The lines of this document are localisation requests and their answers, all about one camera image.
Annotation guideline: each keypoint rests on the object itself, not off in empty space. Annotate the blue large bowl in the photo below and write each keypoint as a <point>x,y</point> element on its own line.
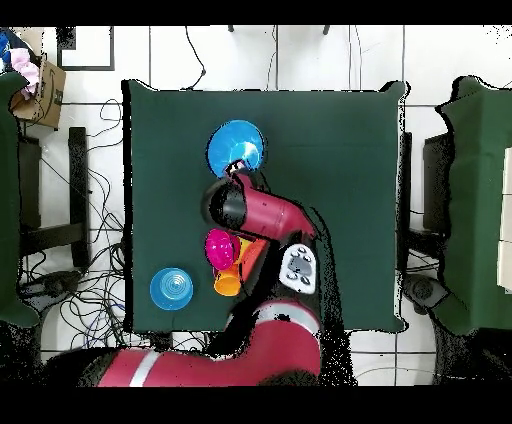
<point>228,144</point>

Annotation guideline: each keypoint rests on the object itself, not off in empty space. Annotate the yellow smooth cup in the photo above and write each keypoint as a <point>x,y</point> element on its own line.
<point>244,246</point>

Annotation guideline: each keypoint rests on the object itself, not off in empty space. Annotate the pink-red small bowl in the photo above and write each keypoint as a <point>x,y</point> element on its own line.
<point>220,248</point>

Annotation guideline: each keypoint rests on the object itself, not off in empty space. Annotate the orange stepped cup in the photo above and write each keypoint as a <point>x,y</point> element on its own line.
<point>227,283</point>

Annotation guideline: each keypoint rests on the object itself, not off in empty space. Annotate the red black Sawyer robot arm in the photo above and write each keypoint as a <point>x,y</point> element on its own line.
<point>264,216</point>

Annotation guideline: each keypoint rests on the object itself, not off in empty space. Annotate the dark green tablecloth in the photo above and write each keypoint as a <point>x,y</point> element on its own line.
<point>320,128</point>

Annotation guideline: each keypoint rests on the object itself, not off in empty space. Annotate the blue small bowl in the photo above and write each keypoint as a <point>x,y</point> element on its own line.
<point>171,288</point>

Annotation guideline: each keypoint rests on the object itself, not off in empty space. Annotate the black metal stand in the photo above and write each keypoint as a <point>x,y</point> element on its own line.
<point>78,192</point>

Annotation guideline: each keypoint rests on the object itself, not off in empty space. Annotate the black cabinet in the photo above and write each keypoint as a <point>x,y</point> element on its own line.
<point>436,180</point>

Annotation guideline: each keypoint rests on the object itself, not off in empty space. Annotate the cardboard box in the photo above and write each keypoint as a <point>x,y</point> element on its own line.
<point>48,96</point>

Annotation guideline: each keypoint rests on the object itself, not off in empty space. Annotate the black chair base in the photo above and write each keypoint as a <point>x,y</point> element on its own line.
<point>52,286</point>
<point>424,290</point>

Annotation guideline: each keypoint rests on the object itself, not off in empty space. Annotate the green cloth covered table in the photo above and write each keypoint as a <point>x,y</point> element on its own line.
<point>8,200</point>
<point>476,200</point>

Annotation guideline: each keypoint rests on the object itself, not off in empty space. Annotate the pink cloth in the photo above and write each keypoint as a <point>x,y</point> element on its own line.
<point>24,66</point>

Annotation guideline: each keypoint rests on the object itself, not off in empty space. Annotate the blue item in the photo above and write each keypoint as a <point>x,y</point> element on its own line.
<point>4,48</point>

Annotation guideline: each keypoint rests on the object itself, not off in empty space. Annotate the black square frame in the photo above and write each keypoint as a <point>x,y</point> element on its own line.
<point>86,68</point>

